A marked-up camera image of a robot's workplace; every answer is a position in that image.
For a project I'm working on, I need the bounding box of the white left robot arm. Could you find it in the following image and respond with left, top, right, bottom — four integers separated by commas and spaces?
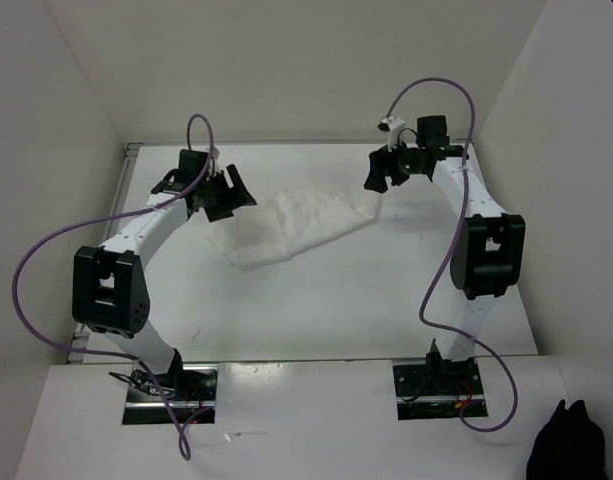
72, 148, 256, 400

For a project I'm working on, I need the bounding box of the white pleated skirt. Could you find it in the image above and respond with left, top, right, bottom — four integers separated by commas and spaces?
206, 179, 382, 271

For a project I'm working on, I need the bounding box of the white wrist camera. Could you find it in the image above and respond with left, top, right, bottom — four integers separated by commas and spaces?
377, 115, 406, 151
205, 147, 223, 179

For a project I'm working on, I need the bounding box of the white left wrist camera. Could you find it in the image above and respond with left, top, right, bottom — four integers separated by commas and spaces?
205, 147, 223, 179

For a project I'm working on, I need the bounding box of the dark folded garment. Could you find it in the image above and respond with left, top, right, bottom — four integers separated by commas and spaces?
526, 400, 608, 479

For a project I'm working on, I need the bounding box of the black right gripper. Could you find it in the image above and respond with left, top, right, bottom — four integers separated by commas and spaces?
363, 135, 419, 193

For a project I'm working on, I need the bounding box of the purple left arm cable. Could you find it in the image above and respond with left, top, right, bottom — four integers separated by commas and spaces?
11, 114, 217, 461

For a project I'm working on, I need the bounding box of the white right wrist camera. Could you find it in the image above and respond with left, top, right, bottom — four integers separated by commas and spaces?
377, 115, 406, 151

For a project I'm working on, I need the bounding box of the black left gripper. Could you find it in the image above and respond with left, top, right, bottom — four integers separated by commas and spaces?
197, 164, 255, 223

